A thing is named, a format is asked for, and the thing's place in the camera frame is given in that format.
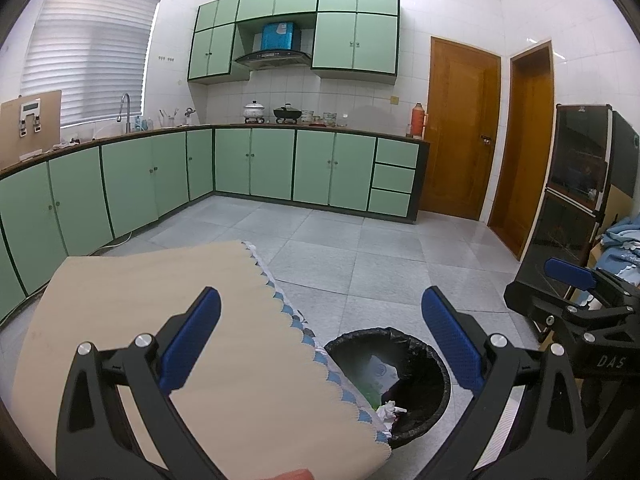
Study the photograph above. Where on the person's left hand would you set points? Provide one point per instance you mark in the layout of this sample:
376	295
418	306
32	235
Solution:
292	475

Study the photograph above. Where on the cardboard board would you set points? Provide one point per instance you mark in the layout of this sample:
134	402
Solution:
50	130

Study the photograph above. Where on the metal kitchen faucet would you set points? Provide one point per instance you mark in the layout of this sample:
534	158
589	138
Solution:
125	105

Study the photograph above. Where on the range hood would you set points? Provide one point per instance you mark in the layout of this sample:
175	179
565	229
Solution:
272	59

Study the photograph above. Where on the glass jar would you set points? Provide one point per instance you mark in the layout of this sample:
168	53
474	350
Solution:
330	119
308	116

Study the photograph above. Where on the white green snack packet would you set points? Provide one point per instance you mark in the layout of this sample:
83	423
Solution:
382	372

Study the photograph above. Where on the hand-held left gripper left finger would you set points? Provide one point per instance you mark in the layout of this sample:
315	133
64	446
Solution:
192	335

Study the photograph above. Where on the utensil holder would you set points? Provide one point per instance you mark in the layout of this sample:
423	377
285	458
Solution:
169	120

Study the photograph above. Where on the green wall cabinets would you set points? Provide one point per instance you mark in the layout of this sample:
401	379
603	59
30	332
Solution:
350	40

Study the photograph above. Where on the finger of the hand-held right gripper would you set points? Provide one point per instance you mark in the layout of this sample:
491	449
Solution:
570	271
530	302

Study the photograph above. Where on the white mounted device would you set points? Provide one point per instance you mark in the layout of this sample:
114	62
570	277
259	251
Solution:
30	117

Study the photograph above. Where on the orange thermos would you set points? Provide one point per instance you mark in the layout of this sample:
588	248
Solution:
418	122

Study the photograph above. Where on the light blue cloth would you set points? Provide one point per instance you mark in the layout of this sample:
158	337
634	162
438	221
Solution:
622	240

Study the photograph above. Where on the white plastic bag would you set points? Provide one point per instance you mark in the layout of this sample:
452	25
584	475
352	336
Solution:
387	410

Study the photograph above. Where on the white window blind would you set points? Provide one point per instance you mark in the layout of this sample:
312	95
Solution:
90	50

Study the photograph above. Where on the black wok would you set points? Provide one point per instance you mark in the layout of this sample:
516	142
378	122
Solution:
288	114

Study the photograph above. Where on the black glass cabinet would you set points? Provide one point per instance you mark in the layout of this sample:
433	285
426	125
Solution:
575	170

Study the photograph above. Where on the green base cabinets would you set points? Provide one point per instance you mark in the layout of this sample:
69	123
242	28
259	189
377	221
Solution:
270	165

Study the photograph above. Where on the brown wooden door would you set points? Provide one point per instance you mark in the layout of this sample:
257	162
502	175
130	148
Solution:
460	130
525	150

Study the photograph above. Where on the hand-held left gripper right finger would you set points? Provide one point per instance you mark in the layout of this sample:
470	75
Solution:
450	340

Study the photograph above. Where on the white cooking pot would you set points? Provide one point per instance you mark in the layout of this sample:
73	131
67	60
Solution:
254	111

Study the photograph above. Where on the white blue-trimmed table cover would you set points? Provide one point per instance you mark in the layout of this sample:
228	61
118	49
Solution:
312	342

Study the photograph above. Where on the trash bin with black bag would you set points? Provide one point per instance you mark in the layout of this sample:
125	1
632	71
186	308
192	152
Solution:
420	360

